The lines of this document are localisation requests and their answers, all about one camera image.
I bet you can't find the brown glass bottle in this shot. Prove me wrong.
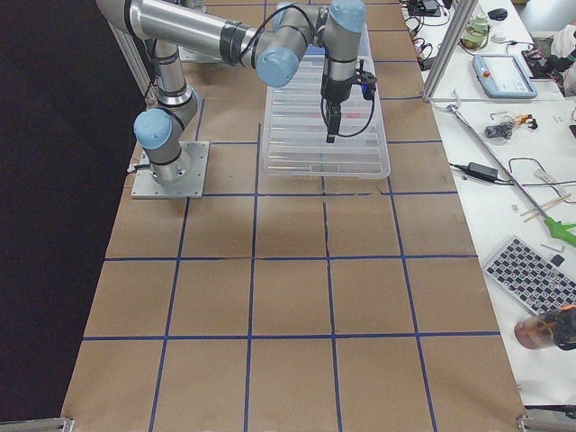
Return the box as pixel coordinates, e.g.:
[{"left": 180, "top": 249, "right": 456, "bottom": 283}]
[{"left": 514, "top": 304, "right": 575, "bottom": 351}]

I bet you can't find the black power adapter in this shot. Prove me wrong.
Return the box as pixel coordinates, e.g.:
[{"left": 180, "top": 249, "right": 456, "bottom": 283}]
[{"left": 450, "top": 162, "right": 509, "bottom": 184}]

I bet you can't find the aluminium frame post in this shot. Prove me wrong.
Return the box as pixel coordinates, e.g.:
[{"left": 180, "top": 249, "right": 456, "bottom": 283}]
[{"left": 422, "top": 0, "right": 478, "bottom": 102}]

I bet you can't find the long metal rod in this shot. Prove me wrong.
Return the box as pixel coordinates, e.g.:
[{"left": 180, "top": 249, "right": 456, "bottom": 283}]
[{"left": 446, "top": 103, "right": 575, "bottom": 247}]

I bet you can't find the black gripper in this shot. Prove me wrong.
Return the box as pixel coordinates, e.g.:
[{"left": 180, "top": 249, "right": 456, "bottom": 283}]
[{"left": 320, "top": 58, "right": 375, "bottom": 143}]

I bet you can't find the clear plastic box lid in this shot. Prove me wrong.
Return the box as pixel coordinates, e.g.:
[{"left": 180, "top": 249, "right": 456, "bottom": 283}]
[{"left": 256, "top": 47, "right": 390, "bottom": 179}]

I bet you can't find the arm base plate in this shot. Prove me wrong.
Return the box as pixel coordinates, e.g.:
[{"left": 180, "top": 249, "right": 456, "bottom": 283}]
[{"left": 131, "top": 141, "right": 210, "bottom": 199}]

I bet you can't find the checkered calibration board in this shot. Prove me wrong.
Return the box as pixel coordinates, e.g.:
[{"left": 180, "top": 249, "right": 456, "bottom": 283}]
[{"left": 483, "top": 237, "right": 575, "bottom": 315}]

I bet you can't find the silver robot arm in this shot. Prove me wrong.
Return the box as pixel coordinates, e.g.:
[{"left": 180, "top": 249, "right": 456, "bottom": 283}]
[{"left": 97, "top": 1, "right": 376, "bottom": 197}]

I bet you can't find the blue teach pendant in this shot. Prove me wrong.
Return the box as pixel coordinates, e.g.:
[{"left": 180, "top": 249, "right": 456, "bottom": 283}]
[{"left": 472, "top": 54, "right": 538, "bottom": 99}]

